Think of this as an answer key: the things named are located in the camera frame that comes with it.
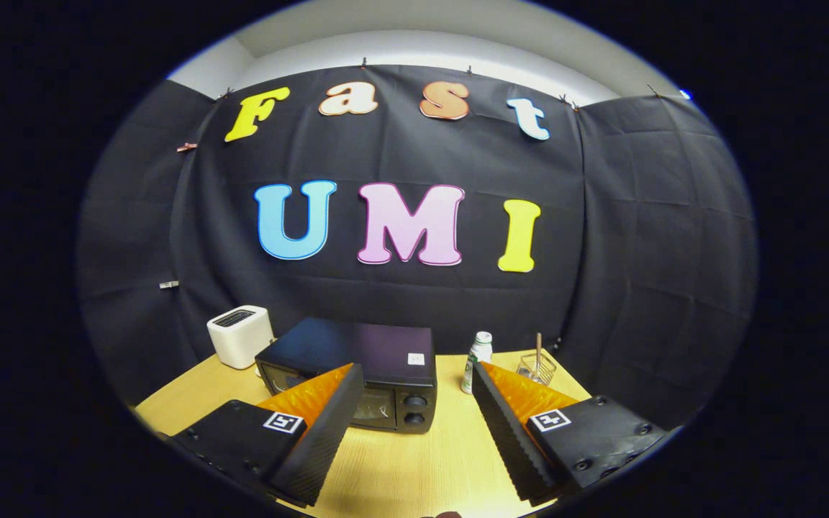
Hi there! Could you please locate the black toaster oven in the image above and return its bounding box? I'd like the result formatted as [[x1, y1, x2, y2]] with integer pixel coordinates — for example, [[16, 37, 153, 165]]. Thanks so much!
[[255, 317, 438, 435]]

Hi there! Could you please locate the wire mesh holder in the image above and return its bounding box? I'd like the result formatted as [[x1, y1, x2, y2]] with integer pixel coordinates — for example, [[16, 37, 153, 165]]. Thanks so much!
[[517, 351, 558, 386]]

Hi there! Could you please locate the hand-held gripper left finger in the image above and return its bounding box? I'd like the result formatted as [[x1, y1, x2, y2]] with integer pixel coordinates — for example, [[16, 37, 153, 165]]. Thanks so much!
[[165, 363, 366, 509]]

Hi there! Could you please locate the white bread toaster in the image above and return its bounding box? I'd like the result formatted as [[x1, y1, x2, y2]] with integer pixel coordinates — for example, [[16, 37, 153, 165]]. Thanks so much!
[[207, 305, 275, 371]]

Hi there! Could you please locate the white green-label bottle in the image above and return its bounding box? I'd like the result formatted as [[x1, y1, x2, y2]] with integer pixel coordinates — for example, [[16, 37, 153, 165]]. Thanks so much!
[[461, 331, 494, 395]]

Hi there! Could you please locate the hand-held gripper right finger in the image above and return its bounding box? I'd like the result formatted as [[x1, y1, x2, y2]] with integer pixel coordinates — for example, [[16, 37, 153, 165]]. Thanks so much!
[[471, 361, 671, 507]]

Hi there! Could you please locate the black backdrop cloth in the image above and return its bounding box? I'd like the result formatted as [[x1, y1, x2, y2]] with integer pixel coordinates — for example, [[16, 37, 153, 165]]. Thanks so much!
[[76, 65, 758, 432]]

